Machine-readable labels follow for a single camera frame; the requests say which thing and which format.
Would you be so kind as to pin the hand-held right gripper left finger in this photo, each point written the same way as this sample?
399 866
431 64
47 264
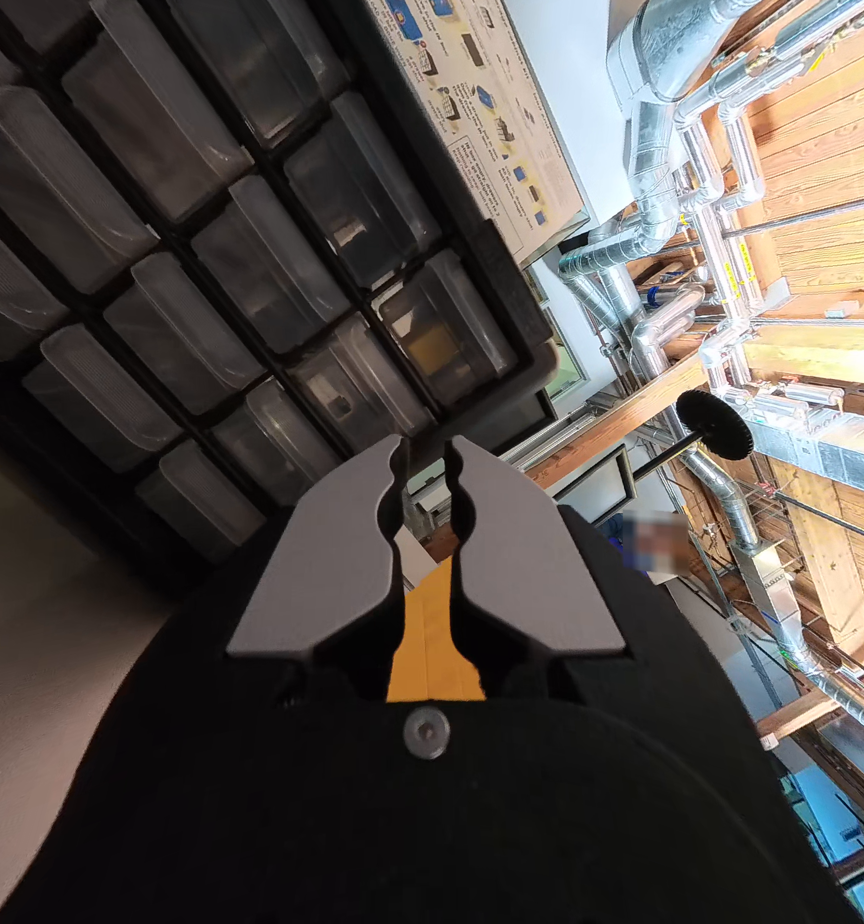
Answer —
317 578

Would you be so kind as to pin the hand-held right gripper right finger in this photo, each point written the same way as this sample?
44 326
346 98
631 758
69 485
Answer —
536 578

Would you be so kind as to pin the yellow plastic bin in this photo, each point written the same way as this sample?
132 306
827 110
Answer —
435 643

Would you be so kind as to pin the black drawer cabinet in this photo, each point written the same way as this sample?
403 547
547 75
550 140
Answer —
504 289

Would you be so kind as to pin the dark panel on stand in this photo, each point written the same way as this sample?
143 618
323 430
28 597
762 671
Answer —
598 484

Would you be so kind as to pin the wooden ceiling beam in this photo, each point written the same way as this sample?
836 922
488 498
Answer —
620 426

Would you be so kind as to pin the black round ribbed disc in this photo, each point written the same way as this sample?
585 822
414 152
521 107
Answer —
714 423

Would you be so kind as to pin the silver pipe bundle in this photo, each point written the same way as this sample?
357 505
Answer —
692 173

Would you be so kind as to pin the printed instruction sheet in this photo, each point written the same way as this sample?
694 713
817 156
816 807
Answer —
476 116

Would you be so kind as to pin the round metal duct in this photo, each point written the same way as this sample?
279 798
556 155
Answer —
779 592

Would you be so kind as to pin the metal air duct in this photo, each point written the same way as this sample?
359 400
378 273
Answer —
822 448

